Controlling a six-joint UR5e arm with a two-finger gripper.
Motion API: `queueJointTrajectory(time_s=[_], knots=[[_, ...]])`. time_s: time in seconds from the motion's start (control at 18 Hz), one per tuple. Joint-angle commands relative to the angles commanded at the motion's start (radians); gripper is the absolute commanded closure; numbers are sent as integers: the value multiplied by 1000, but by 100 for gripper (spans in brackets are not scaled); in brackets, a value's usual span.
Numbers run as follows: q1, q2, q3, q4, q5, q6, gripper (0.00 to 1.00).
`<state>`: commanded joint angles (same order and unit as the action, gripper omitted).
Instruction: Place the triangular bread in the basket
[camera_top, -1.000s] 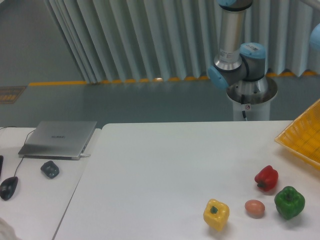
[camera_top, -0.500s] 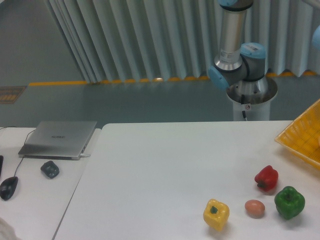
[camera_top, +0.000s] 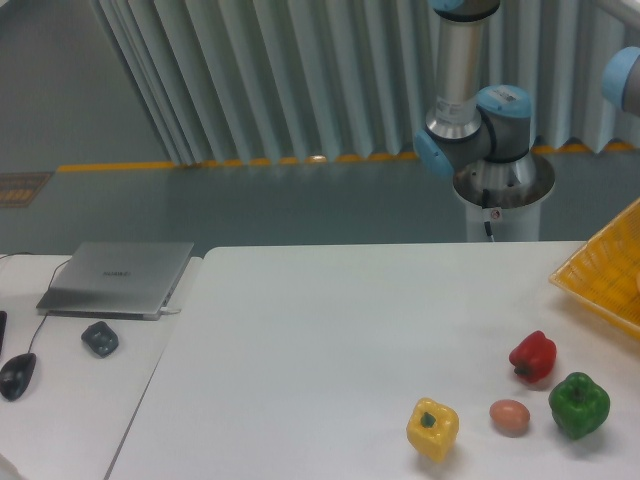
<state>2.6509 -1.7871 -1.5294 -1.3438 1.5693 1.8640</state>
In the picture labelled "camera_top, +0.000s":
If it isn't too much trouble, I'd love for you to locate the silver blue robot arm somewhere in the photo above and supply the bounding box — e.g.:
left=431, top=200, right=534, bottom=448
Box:
left=414, top=1, right=532, bottom=176

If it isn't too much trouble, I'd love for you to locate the yellow plastic basket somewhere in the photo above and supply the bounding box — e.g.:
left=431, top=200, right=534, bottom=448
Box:
left=549, top=201, right=639, bottom=339

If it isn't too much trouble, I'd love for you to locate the silver laptop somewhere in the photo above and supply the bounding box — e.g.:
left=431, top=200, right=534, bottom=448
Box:
left=36, top=242, right=193, bottom=320

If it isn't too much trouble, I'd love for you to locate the yellow bell pepper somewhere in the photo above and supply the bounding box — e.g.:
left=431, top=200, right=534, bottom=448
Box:
left=406, top=398, right=460, bottom=463

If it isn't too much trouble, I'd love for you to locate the black power adapter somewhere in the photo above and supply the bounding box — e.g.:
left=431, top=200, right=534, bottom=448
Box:
left=81, top=321, right=119, bottom=358

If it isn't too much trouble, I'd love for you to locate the red bell pepper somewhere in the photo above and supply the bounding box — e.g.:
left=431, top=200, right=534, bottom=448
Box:
left=508, top=330, right=557, bottom=384

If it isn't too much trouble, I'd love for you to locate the brown egg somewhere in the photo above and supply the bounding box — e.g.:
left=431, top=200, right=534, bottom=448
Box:
left=489, top=399, right=531, bottom=436

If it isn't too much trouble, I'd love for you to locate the green bell pepper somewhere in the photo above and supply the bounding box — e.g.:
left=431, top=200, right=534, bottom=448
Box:
left=548, top=372, right=611, bottom=440

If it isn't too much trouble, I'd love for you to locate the black phone edge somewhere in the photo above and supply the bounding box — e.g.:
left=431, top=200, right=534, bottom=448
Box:
left=0, top=310, right=8, bottom=356

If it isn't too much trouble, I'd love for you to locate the black computer mouse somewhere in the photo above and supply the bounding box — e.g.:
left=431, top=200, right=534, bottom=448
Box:
left=1, top=352, right=37, bottom=401

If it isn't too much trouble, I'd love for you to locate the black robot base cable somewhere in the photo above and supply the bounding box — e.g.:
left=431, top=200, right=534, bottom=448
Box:
left=481, top=188, right=497, bottom=243

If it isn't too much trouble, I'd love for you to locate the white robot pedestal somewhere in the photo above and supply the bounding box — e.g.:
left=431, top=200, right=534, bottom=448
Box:
left=453, top=153, right=555, bottom=242

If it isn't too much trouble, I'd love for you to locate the black mouse cable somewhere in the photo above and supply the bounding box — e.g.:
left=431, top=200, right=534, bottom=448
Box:
left=0, top=252, right=74, bottom=357

